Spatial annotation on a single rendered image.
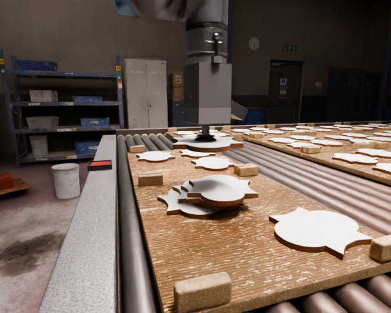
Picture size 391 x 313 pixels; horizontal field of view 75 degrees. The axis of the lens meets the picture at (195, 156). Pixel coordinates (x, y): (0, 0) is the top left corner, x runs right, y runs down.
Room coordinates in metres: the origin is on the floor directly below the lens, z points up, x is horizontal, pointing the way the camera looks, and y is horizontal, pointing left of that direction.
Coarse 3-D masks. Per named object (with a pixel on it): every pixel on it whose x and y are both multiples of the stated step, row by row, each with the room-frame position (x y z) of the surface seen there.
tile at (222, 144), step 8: (192, 136) 0.54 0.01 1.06; (216, 136) 0.54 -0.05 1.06; (176, 144) 0.45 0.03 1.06; (184, 144) 0.45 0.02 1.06; (192, 144) 0.44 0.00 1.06; (200, 144) 0.44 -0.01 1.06; (208, 144) 0.44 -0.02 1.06; (216, 144) 0.44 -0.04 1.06; (224, 144) 0.44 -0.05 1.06; (232, 144) 0.46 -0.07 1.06; (240, 144) 0.46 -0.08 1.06; (200, 152) 0.42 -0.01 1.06; (208, 152) 0.42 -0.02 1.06; (216, 152) 0.42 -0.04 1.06
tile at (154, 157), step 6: (138, 156) 0.89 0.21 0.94; (144, 156) 0.87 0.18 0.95; (150, 156) 0.87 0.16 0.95; (156, 156) 0.87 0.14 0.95; (162, 156) 0.87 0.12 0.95; (168, 156) 0.87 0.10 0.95; (174, 156) 0.87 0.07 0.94; (150, 162) 0.82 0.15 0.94; (156, 162) 0.82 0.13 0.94; (162, 162) 0.82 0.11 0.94
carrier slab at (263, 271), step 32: (160, 192) 0.55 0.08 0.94; (256, 192) 0.55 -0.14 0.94; (288, 192) 0.55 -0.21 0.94; (160, 224) 0.39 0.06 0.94; (192, 224) 0.39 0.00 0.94; (224, 224) 0.39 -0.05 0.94; (256, 224) 0.39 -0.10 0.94; (160, 256) 0.30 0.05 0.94; (192, 256) 0.30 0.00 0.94; (224, 256) 0.30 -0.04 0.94; (256, 256) 0.30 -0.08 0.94; (288, 256) 0.30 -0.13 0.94; (320, 256) 0.30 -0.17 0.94; (352, 256) 0.30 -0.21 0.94; (160, 288) 0.24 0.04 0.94; (256, 288) 0.24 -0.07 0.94; (288, 288) 0.24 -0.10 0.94; (320, 288) 0.26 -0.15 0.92
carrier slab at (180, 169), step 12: (132, 156) 0.91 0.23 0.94; (180, 156) 0.91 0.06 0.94; (216, 156) 0.91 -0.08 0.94; (132, 168) 0.75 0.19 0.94; (144, 168) 0.75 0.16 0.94; (156, 168) 0.75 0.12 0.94; (168, 168) 0.75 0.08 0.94; (180, 168) 0.75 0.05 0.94; (192, 168) 0.75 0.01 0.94; (228, 168) 0.75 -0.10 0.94; (132, 180) 0.65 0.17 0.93; (168, 180) 0.63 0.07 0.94; (180, 180) 0.63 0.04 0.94
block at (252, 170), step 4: (240, 168) 0.66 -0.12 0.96; (244, 168) 0.66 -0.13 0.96; (248, 168) 0.67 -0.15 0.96; (252, 168) 0.67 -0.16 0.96; (256, 168) 0.67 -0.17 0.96; (240, 172) 0.66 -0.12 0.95; (244, 172) 0.66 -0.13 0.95; (248, 172) 0.67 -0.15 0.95; (252, 172) 0.67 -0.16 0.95; (256, 172) 0.67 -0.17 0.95; (240, 176) 0.66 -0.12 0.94
